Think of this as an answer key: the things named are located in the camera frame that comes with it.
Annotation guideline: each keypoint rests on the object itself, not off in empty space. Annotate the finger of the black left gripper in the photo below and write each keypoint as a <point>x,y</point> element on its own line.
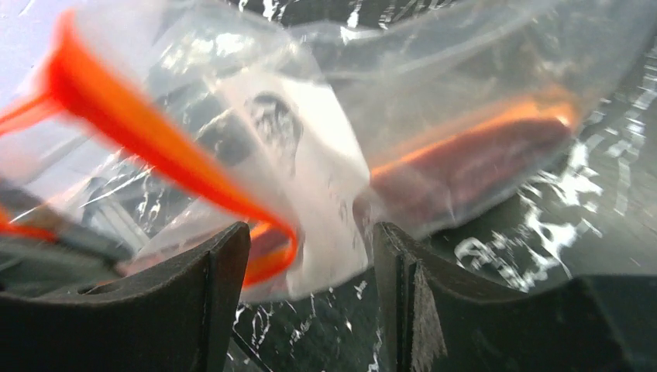
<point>25,215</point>

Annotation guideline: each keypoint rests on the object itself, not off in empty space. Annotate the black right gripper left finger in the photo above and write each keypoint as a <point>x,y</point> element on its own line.
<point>174,316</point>

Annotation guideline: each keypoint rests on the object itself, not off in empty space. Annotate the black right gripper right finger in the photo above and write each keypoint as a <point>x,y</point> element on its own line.
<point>438,316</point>

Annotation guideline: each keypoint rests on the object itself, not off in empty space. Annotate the clear zip top bag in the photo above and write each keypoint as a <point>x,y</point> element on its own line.
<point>160,123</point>

